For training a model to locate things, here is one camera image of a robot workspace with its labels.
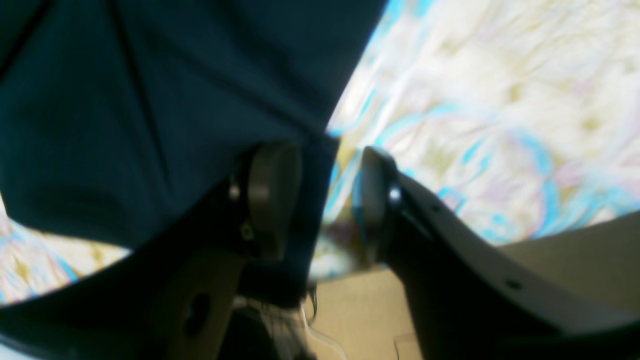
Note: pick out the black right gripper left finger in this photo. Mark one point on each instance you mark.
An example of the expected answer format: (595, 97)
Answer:
(172, 298)

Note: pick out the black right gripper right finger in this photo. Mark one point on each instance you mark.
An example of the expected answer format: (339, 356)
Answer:
(467, 300)

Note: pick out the colourful patterned tablecloth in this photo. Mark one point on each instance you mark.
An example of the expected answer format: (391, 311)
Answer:
(521, 115)

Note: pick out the dark navy T-shirt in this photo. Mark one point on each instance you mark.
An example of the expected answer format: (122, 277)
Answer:
(118, 116)

